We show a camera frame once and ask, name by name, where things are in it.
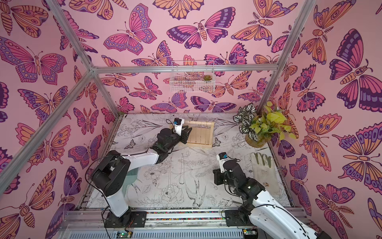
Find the white wire wall basket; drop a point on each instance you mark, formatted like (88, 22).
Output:
(187, 76)

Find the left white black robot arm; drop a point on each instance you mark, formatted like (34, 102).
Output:
(110, 174)

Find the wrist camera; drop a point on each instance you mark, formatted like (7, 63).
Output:
(222, 158)
(178, 125)

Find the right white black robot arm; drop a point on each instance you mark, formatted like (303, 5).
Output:
(259, 208)

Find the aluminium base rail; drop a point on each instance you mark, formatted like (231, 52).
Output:
(160, 224)

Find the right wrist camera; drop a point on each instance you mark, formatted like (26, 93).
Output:
(222, 158)

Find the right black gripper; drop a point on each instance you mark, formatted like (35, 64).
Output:
(218, 176)

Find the potted green leafy plant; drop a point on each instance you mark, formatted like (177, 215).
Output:
(261, 127)

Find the beige green gardening glove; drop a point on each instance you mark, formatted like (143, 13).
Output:
(264, 172)

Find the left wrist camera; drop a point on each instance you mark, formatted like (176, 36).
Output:
(178, 125)

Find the small succulent in basket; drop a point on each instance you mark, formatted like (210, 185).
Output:
(207, 78)

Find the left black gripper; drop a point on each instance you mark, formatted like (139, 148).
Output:
(184, 137)

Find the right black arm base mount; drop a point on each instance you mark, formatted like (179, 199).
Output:
(238, 217)

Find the metal cage frame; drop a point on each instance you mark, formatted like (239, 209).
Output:
(23, 155)

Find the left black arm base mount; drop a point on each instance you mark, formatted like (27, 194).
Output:
(135, 219)

